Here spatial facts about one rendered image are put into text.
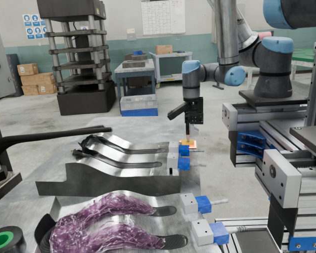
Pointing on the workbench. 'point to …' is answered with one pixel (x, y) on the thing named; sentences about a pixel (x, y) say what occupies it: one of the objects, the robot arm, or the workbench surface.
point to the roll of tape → (7, 240)
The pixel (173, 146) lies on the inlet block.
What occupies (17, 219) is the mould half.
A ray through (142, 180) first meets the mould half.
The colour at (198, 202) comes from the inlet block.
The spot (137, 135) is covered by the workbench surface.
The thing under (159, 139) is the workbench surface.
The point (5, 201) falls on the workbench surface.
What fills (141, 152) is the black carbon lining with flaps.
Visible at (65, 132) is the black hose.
